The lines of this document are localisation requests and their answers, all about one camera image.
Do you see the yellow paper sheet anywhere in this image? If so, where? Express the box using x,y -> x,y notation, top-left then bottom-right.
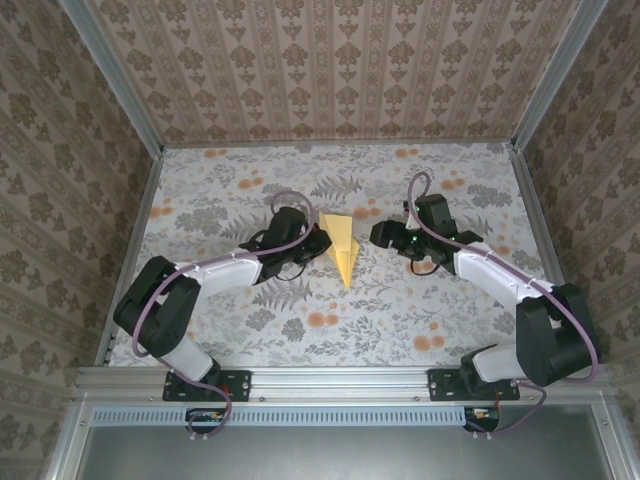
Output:
318,212 -> 359,290

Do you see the grey metal sheet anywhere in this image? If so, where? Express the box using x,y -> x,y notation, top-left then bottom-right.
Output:
74,403 -> 621,480

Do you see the floral patterned table mat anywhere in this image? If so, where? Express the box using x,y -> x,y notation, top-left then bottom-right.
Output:
107,142 -> 575,370

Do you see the wide aluminium cross beam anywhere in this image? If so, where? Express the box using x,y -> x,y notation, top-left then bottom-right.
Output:
73,363 -> 615,404

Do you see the black electronics box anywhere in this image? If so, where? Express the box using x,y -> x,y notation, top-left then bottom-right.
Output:
185,407 -> 227,435
462,405 -> 501,434

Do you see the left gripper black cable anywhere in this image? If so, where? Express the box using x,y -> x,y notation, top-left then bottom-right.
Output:
272,262 -> 307,283

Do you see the thin aluminium cross rail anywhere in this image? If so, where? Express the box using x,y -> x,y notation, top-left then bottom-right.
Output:
160,139 -> 516,150

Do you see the aluminium side rail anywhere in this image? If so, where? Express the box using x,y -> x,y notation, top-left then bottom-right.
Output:
94,149 -> 166,366
509,144 -> 591,364

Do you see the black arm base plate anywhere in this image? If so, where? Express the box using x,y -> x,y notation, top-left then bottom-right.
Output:
428,367 -> 521,403
162,368 -> 252,403

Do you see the grey slotted cable duct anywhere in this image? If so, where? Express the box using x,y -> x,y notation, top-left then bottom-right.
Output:
92,405 -> 501,428

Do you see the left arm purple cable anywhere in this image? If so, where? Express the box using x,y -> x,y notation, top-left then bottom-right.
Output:
130,191 -> 317,442

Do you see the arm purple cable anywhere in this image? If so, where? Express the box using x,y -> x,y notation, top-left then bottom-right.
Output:
407,172 -> 601,440
130,191 -> 317,442

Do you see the aluminium corner post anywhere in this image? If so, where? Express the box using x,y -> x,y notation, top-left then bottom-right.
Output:
57,0 -> 166,156
510,0 -> 609,151

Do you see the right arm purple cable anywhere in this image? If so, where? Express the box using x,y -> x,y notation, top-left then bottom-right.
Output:
407,172 -> 601,440

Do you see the aluminium lower frame bar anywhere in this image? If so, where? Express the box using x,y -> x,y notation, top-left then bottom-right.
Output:
44,394 -> 99,480
592,394 -> 639,480

